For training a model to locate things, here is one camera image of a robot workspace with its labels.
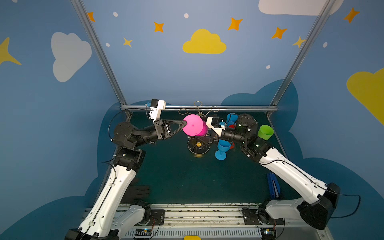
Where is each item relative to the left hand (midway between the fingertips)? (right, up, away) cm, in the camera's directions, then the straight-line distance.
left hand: (185, 123), depth 50 cm
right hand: (+6, 0, +12) cm, 13 cm away
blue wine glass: (+20, -12, +33) cm, 41 cm away
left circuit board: (-22, -53, +22) cm, 62 cm away
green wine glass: (+50, -5, +45) cm, 67 cm away
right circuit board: (+40, -55, +23) cm, 72 cm away
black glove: (-28, -37, +29) cm, 55 cm away
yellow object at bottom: (+2, -53, +18) cm, 56 cm away
